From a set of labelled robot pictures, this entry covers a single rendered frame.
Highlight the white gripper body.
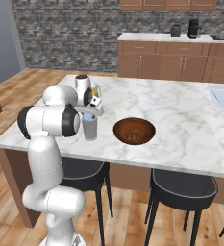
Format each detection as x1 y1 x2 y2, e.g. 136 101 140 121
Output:
73 105 105 117

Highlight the clear glass cup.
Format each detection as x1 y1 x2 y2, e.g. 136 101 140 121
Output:
82 113 99 142

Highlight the brown wooden bowl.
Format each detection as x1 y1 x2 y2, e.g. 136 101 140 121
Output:
112 116 157 146

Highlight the clear jar with yellow content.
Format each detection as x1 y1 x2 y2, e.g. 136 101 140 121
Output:
90 82 103 101

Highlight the brown base cupboards run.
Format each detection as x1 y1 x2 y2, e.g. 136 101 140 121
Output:
116 32 224 86

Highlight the brown kitchen island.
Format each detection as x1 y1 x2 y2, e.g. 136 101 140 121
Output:
0 74 224 230

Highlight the black toaster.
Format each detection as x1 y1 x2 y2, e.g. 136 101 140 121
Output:
170 23 183 37

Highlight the black coffee machine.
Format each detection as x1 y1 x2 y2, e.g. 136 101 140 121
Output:
187 18 201 40

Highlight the brown wall cupboards run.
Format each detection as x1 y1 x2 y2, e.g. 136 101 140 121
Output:
119 0 219 12

